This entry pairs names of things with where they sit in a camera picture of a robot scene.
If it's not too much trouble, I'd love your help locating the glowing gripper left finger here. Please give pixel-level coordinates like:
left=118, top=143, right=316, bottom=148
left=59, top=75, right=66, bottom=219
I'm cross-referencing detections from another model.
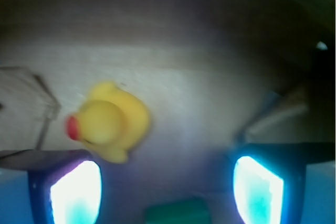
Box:
left=28, top=150, right=102, bottom=223

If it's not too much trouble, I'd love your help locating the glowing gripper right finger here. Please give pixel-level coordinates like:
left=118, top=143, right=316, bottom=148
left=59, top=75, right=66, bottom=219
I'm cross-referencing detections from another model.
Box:
left=232, top=144, right=306, bottom=223

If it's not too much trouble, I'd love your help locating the yellow rubber duck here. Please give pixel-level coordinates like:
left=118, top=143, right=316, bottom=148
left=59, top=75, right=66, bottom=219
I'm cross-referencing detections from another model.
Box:
left=65, top=81, right=151, bottom=164

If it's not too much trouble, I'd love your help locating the green rectangular block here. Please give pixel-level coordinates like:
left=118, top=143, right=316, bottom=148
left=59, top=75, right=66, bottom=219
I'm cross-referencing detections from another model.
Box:
left=144, top=198, right=212, bottom=223

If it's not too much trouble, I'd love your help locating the brown paper bag bin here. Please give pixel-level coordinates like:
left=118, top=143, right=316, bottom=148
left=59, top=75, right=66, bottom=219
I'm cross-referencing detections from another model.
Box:
left=1, top=0, right=335, bottom=223

